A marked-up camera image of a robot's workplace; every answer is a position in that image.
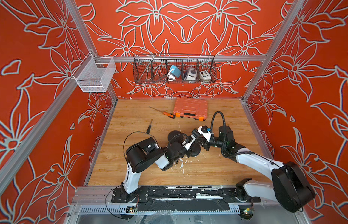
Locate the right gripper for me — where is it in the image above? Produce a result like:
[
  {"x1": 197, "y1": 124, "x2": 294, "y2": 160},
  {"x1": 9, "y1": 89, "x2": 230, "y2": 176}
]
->
[{"x1": 193, "y1": 133, "x2": 227, "y2": 152}]

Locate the black round stand base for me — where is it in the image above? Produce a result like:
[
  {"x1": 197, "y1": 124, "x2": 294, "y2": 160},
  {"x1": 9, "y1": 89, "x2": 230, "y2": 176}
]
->
[{"x1": 186, "y1": 142, "x2": 201, "y2": 157}]

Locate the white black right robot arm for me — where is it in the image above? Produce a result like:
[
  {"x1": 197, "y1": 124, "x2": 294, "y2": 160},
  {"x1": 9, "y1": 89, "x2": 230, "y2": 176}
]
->
[{"x1": 191, "y1": 126, "x2": 316, "y2": 213}]

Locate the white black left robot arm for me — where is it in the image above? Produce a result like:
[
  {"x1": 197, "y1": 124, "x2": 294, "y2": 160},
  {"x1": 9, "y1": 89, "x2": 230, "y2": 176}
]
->
[{"x1": 121, "y1": 131, "x2": 201, "y2": 195}]

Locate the orange plastic tool case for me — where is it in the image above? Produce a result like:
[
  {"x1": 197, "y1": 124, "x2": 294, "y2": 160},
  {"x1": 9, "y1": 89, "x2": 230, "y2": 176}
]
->
[{"x1": 173, "y1": 97, "x2": 208, "y2": 121}]

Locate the white box with buttons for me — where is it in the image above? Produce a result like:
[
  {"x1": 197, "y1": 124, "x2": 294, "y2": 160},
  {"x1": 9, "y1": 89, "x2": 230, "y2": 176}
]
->
[{"x1": 199, "y1": 70, "x2": 211, "y2": 83}]

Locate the white box with dial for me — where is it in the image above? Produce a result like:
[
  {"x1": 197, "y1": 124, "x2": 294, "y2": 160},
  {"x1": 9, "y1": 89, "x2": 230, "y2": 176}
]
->
[{"x1": 184, "y1": 67, "x2": 198, "y2": 82}]

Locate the blue white device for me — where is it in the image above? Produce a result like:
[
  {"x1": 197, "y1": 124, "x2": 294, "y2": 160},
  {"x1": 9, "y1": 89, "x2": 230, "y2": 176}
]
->
[{"x1": 167, "y1": 65, "x2": 181, "y2": 82}]

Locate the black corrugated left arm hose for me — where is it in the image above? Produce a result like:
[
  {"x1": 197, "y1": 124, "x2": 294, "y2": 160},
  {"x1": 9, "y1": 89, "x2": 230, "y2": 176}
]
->
[{"x1": 167, "y1": 133, "x2": 190, "y2": 146}]

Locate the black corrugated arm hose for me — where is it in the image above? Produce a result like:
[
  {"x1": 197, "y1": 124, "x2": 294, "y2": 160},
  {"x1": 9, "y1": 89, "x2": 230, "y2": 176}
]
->
[
  {"x1": 210, "y1": 111, "x2": 284, "y2": 169},
  {"x1": 167, "y1": 133, "x2": 190, "y2": 146}
]

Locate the orange black handled screwdriver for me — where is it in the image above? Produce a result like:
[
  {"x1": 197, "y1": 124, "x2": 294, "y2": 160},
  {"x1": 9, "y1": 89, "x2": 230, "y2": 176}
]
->
[{"x1": 149, "y1": 107, "x2": 176, "y2": 119}]

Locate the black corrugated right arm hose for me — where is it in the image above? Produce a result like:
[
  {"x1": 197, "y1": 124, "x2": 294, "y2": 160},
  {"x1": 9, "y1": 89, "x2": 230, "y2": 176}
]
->
[{"x1": 210, "y1": 111, "x2": 284, "y2": 169}]

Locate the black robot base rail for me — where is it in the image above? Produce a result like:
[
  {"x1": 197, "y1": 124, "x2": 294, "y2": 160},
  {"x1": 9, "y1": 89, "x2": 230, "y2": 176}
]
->
[{"x1": 110, "y1": 186, "x2": 261, "y2": 211}]

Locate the black wire wall basket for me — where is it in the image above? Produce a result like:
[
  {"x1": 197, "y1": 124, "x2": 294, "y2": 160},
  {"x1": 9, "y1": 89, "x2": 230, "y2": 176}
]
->
[{"x1": 133, "y1": 53, "x2": 218, "y2": 84}]

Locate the clear plastic wall bin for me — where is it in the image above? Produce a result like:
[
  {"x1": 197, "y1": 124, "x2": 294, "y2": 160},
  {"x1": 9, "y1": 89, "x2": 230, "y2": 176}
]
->
[{"x1": 72, "y1": 57, "x2": 117, "y2": 93}]

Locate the white slotted cable duct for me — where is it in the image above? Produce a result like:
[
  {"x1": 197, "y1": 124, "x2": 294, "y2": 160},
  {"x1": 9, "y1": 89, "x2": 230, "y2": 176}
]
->
[{"x1": 78, "y1": 205, "x2": 240, "y2": 216}]

